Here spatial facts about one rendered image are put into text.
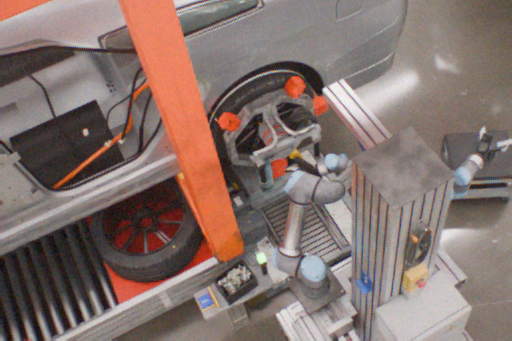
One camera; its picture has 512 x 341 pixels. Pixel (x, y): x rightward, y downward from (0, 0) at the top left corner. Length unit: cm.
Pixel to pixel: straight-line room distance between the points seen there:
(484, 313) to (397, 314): 145
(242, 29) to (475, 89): 234
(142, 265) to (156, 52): 182
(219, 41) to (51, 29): 78
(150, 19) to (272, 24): 118
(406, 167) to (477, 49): 319
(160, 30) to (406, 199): 101
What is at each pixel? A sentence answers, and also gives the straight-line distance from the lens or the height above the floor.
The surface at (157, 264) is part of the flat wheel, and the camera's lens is 404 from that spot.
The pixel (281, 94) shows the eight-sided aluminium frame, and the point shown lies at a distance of 374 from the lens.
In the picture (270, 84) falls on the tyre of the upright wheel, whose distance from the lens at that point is 374.
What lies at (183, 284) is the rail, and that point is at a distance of 412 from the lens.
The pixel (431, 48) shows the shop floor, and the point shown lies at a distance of 547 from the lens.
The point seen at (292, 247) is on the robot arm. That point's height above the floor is 109.
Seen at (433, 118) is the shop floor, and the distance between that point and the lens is 505.
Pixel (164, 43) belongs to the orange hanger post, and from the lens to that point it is 248.
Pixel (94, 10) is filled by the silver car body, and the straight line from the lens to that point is 323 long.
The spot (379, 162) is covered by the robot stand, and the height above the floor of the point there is 203.
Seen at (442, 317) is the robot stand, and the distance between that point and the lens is 302.
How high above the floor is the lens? 404
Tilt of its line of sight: 55 degrees down
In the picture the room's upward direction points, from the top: 11 degrees counter-clockwise
